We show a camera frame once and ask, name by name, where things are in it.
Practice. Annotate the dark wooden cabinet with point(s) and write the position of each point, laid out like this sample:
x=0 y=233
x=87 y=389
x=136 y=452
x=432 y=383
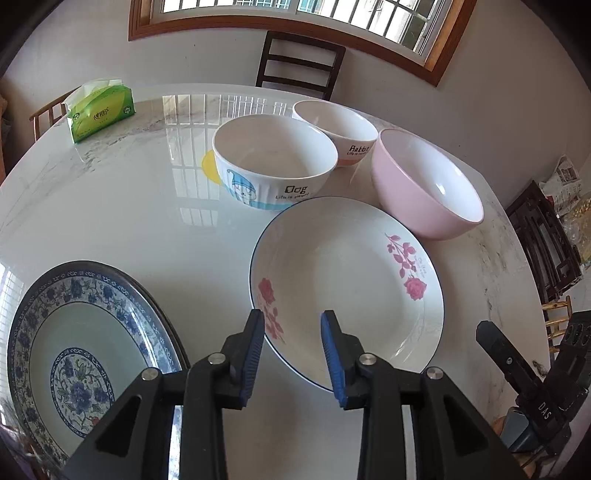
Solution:
x=554 y=261

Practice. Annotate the small yellow wooden stool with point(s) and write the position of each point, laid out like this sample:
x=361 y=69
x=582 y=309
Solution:
x=557 y=315

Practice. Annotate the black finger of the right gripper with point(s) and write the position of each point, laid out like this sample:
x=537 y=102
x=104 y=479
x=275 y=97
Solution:
x=519 y=374

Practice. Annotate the green tissue pack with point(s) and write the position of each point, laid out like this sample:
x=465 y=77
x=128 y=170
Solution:
x=96 y=105

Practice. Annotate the pink bowl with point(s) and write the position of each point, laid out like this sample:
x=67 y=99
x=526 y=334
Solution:
x=422 y=187

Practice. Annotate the wooden framed barred window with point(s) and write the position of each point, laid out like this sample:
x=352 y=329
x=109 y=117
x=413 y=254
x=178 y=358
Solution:
x=420 y=37

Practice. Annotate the white dog cartoon bowl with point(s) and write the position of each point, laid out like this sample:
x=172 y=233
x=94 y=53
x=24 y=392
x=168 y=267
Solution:
x=270 y=162

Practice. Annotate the dark wooden chair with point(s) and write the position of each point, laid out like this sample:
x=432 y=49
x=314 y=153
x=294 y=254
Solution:
x=273 y=66

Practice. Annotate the newspaper clutter pile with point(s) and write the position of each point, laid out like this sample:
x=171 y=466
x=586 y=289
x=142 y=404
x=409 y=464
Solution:
x=565 y=191

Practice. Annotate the yellow round table sticker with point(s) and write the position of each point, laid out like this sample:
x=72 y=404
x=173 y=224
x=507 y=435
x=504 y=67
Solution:
x=208 y=165

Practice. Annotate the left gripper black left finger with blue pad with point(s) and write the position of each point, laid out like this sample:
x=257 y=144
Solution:
x=221 y=380

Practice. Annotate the person's hand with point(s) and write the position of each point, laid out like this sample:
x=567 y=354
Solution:
x=516 y=435

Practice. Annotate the white rabbit cartoon bowl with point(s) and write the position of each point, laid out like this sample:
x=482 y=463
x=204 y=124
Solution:
x=353 y=135

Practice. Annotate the white plate pink flowers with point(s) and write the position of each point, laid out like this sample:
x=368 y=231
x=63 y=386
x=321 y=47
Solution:
x=340 y=254

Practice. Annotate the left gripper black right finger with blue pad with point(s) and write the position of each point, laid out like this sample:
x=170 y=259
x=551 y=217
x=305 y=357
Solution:
x=362 y=380

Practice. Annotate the light wooden chair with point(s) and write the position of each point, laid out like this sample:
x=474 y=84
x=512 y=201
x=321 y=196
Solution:
x=51 y=113

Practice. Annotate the blue floral plate dark rim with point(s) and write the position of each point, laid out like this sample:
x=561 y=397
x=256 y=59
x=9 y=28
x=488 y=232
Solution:
x=174 y=338

